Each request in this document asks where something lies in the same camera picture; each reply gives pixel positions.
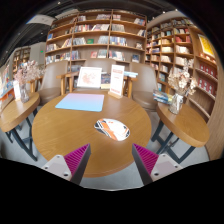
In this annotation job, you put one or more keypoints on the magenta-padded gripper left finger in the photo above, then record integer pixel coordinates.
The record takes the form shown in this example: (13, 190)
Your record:
(77, 160)

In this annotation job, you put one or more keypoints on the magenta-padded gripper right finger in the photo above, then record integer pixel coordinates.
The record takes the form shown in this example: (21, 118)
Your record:
(146, 160)

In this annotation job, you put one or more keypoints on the white orange patterned computer mouse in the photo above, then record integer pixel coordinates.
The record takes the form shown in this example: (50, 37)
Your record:
(111, 129)

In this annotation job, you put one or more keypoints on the light blue pink mouse pad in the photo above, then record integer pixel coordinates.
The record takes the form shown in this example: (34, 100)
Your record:
(80, 102)

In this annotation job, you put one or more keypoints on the round wooden side table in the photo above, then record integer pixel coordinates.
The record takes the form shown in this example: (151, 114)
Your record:
(185, 123)
(16, 111)

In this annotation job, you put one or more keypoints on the stack of colourful books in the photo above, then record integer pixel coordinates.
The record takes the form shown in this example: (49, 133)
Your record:
(162, 96)

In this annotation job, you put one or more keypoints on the white framed floral picture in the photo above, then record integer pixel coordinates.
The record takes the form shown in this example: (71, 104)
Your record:
(89, 77)

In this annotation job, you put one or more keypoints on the dark cover book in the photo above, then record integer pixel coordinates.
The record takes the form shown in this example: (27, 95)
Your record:
(106, 80)

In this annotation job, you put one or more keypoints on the white orange sign wooden base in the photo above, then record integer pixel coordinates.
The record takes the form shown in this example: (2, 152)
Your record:
(116, 80)

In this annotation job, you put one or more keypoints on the light blue book stack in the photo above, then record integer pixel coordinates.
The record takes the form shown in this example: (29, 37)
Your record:
(131, 74)

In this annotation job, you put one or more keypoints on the small white table sign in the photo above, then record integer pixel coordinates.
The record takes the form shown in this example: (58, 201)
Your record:
(16, 90)

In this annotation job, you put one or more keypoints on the brown armchair with wooden arms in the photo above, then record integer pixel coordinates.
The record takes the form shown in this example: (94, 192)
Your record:
(100, 62)

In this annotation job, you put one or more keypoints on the colourful book display rack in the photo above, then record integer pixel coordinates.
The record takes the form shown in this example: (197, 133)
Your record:
(5, 83)

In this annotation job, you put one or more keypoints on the small distant bookshelf unit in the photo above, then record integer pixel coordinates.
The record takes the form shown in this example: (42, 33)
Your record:
(21, 58)

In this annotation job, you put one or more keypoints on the angled wooden bookshelf unit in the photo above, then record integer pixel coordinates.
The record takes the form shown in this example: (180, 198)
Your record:
(186, 50)

